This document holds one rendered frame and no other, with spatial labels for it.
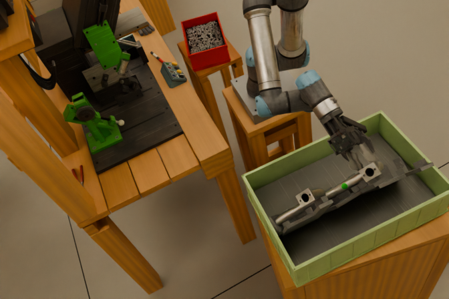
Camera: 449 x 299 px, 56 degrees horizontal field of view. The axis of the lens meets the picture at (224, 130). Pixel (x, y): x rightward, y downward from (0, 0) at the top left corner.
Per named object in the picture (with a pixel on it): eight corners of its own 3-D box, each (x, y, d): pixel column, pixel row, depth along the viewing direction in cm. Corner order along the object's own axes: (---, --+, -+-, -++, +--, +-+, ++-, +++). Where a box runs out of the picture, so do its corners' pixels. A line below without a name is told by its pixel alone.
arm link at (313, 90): (313, 73, 137) (315, 63, 129) (331, 101, 135) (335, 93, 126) (292, 85, 137) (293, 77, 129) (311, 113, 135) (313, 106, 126)
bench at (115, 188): (172, 87, 342) (133, -7, 275) (257, 237, 247) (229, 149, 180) (92, 125, 333) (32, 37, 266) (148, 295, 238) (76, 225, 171)
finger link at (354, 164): (353, 183, 124) (339, 155, 126) (361, 179, 129) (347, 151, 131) (363, 180, 123) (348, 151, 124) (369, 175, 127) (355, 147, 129)
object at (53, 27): (91, 56, 237) (62, 5, 212) (103, 88, 218) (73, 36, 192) (61, 70, 235) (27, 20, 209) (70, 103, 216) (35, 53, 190)
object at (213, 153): (141, 9, 285) (133, -10, 274) (236, 167, 190) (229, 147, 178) (121, 18, 283) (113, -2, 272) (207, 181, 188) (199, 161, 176)
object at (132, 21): (139, 11, 220) (137, 6, 218) (149, 26, 210) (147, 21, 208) (69, 41, 215) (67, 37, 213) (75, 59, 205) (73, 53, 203)
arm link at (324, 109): (319, 109, 135) (339, 94, 131) (327, 121, 134) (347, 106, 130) (308, 111, 129) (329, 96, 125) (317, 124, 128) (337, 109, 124)
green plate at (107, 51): (123, 55, 208) (104, 15, 196) (126, 60, 201) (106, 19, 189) (101, 64, 206) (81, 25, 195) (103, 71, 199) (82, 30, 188)
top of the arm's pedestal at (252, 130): (280, 70, 214) (279, 64, 211) (312, 110, 193) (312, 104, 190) (222, 95, 211) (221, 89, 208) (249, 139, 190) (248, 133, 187)
